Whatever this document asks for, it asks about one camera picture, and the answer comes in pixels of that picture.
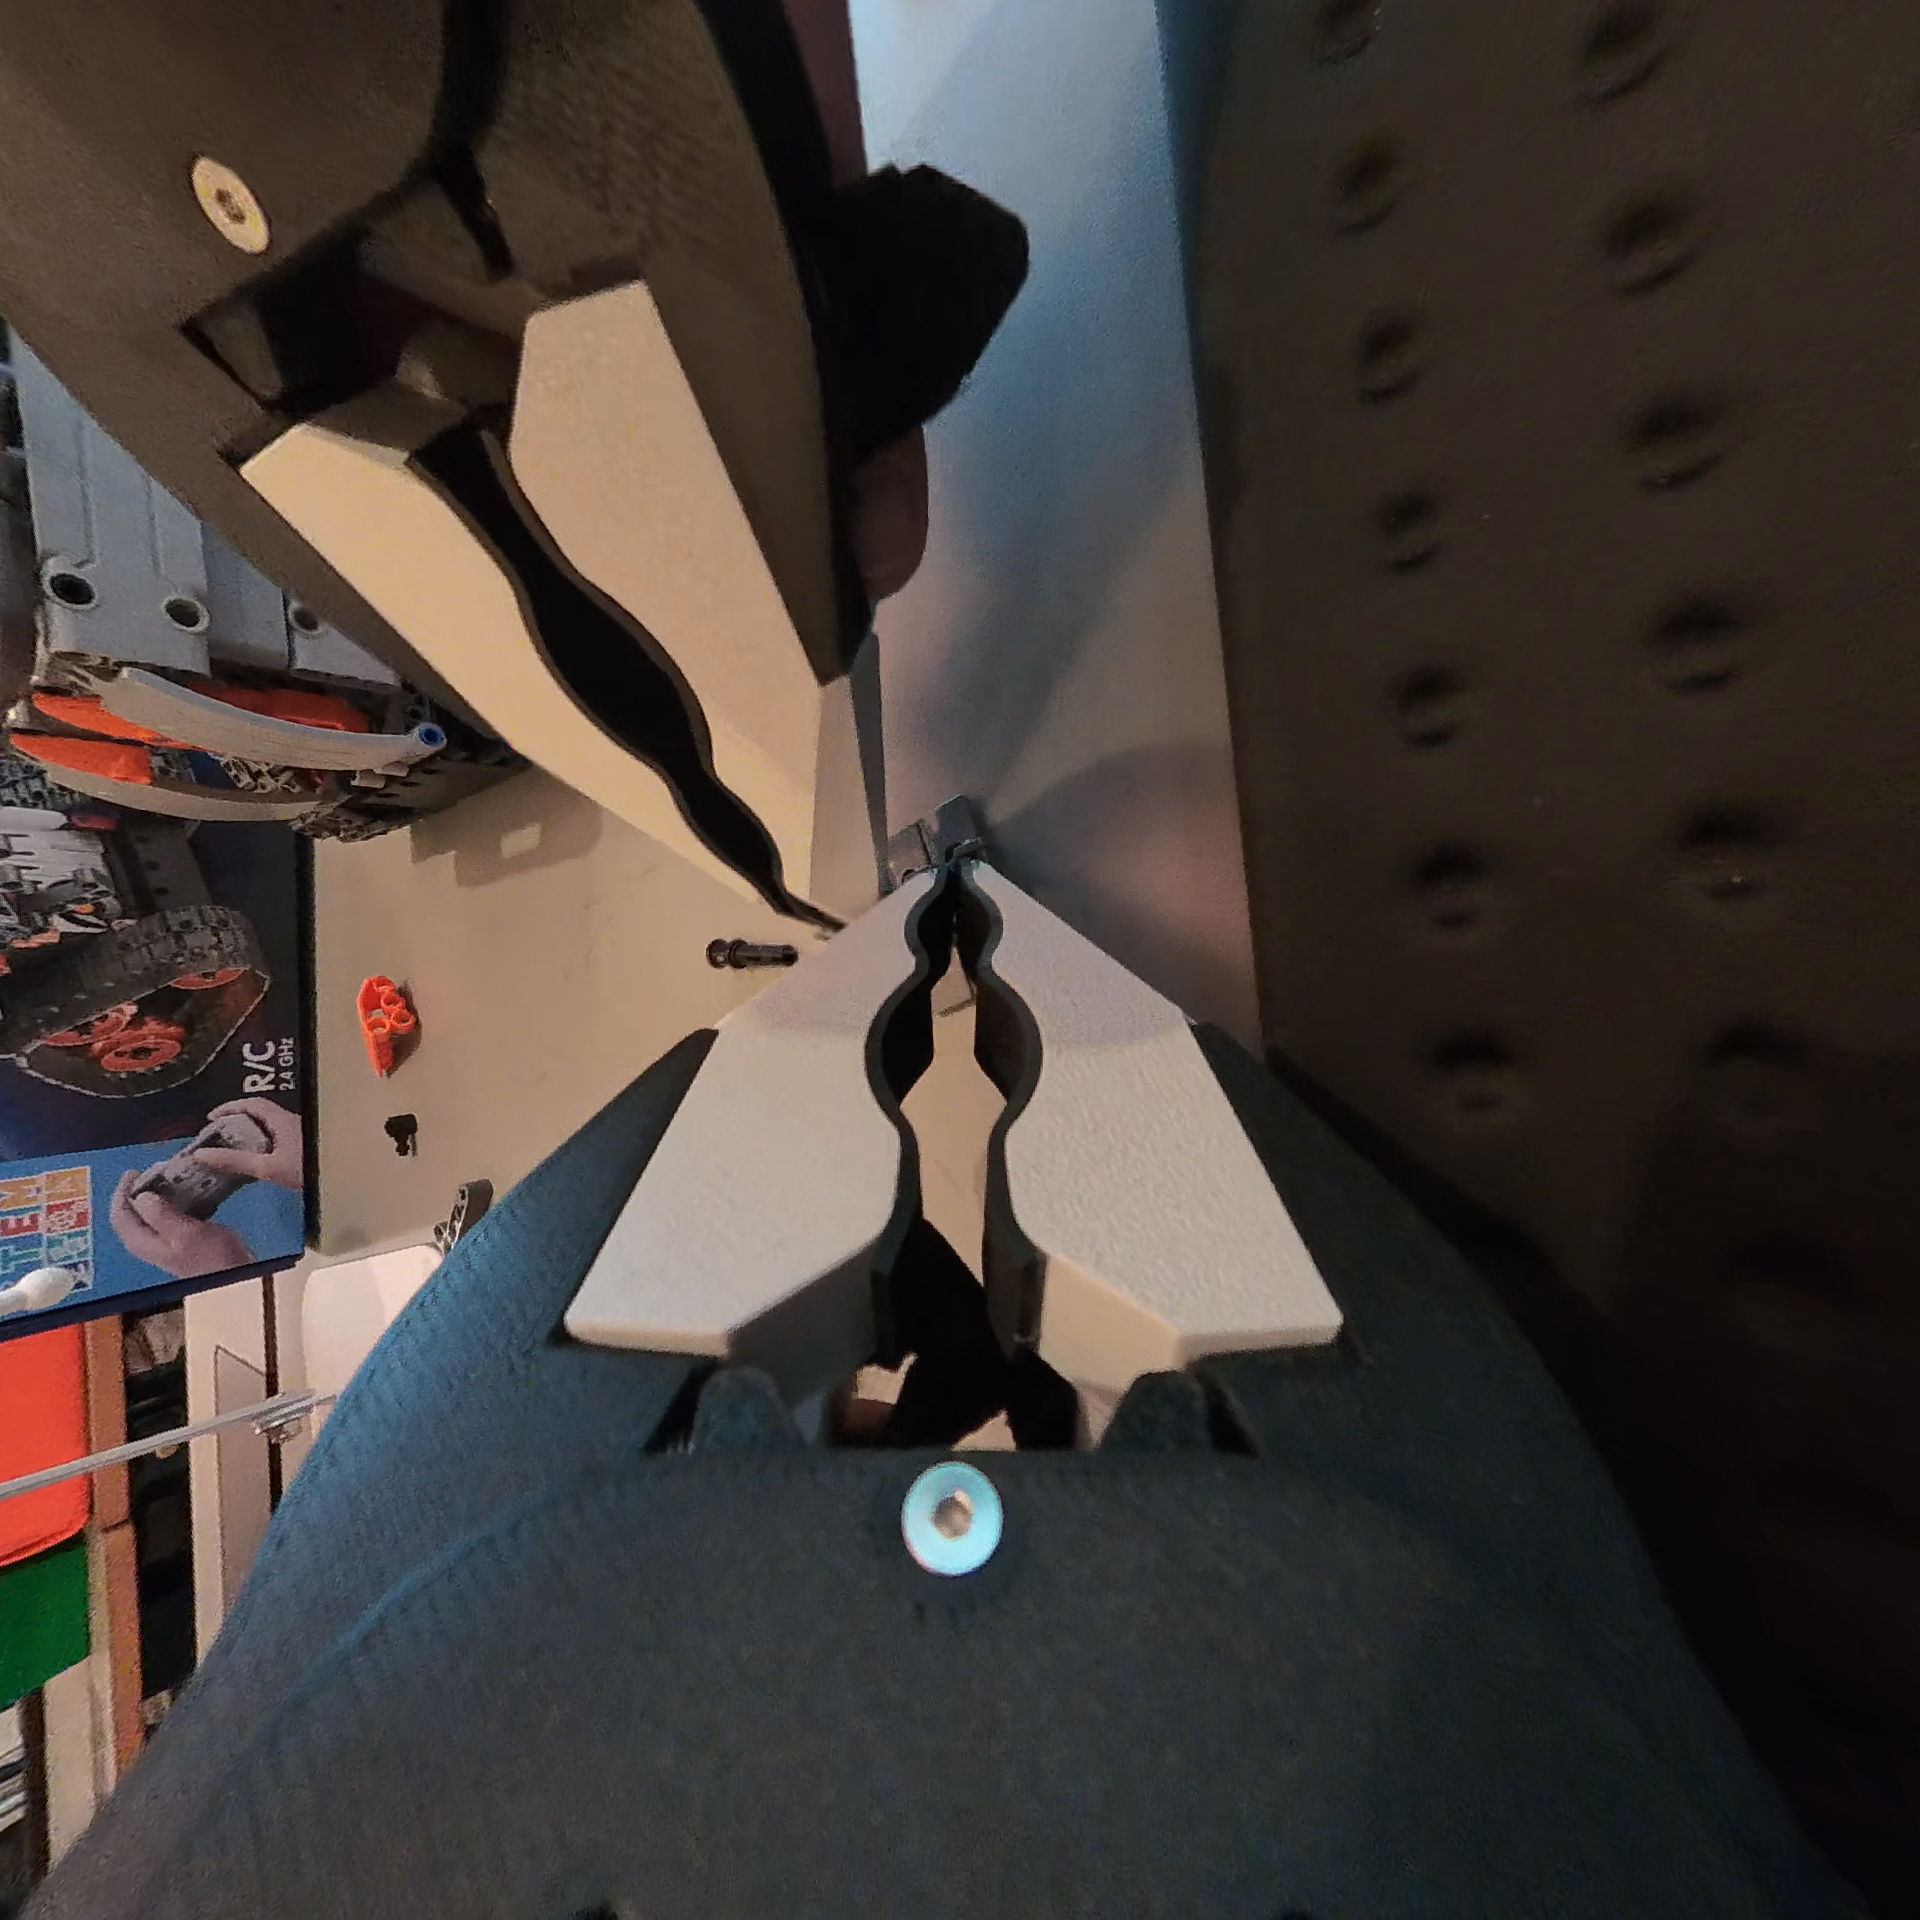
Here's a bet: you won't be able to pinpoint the pale blue book stand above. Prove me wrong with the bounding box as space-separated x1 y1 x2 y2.
0 1265 339 1503

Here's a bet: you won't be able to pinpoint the black toy car orange wheels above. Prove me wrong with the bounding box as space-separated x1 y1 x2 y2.
0 337 526 846

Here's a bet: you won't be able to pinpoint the green cardboard box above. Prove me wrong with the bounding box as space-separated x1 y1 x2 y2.
0 1543 94 1711

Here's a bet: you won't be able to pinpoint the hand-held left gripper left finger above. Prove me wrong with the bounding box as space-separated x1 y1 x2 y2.
562 870 963 1425

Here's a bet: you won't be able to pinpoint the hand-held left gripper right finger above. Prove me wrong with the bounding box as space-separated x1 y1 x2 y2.
956 870 1347 1410

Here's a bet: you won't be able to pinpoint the person's right hand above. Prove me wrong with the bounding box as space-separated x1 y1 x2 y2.
855 435 930 601

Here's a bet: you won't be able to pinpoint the toy set cardboard box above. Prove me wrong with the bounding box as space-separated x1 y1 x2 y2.
0 810 316 1328

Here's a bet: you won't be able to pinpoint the orange cardboard box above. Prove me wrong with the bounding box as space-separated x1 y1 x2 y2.
0 1326 94 1573

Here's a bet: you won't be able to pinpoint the white rounded tray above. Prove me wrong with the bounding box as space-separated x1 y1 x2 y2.
301 1239 461 1398

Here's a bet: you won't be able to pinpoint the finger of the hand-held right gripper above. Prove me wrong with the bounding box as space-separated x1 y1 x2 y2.
239 425 844 930
507 278 890 924

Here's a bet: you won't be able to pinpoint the black dimpled foam pad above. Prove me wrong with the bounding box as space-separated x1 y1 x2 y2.
1193 0 1920 1920

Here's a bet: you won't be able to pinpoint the grey clip plate assembly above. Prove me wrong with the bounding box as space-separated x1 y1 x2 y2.
883 797 991 891

